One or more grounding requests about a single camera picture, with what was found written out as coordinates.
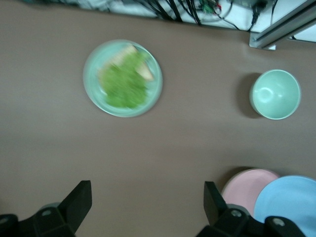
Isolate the green plate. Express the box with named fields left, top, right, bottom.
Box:
left=82, top=39, right=164, bottom=118

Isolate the bread slice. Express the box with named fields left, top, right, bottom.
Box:
left=98, top=43, right=156, bottom=82

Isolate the green circuit board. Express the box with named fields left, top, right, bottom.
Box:
left=198, top=0, right=223, bottom=14

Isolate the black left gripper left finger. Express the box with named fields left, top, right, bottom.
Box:
left=0, top=180, right=93, bottom=237

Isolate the aluminium frame profile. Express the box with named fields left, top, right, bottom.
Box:
left=248, top=0, right=316, bottom=51

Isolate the black plug with cable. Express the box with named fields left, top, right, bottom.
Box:
left=250, top=0, right=269, bottom=25

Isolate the brown table cover sheet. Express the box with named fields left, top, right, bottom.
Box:
left=0, top=0, right=316, bottom=237

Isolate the black cable bundle at table edge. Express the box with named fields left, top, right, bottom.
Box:
left=145, top=0, right=250, bottom=32

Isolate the pink plate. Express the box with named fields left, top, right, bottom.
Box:
left=221, top=168, right=281, bottom=218

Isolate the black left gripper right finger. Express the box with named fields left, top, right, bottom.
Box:
left=196, top=181, right=312, bottom=237

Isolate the green lettuce leaf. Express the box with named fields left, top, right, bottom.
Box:
left=99, top=50, right=150, bottom=110

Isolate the blue plate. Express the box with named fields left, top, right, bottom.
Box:
left=253, top=175, right=316, bottom=237

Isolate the green bowl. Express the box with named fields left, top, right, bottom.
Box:
left=251, top=69, right=302, bottom=121

